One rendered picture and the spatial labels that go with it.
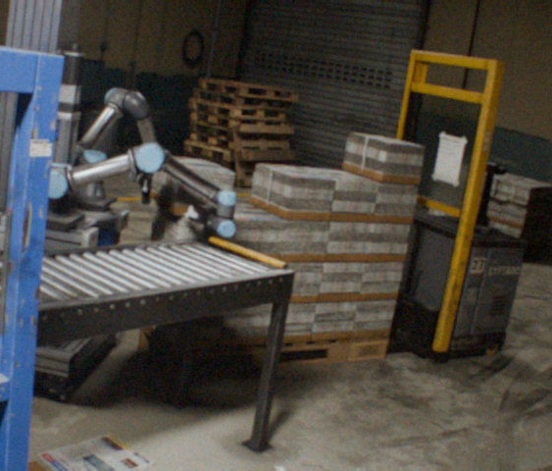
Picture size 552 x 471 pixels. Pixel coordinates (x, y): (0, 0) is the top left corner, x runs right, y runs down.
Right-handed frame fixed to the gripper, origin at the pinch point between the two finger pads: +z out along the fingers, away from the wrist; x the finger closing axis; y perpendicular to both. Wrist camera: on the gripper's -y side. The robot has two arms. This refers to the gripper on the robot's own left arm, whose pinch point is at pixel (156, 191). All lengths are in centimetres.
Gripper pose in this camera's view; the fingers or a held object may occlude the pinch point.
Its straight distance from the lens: 417.8
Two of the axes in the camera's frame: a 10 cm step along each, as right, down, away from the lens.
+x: 8.6, 0.3, 5.1
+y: 1.6, -9.7, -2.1
